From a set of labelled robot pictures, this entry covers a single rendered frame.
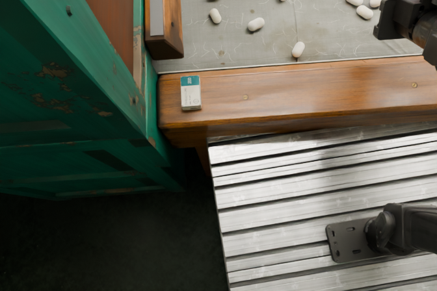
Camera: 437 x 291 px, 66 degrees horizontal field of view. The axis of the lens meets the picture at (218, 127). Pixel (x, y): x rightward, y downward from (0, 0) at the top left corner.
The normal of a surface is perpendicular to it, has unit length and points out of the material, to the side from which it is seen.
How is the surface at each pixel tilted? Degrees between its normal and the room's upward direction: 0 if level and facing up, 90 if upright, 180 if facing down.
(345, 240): 0
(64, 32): 90
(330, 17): 0
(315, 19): 0
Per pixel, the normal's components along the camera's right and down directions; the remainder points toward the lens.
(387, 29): 0.04, 0.55
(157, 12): -0.02, -0.29
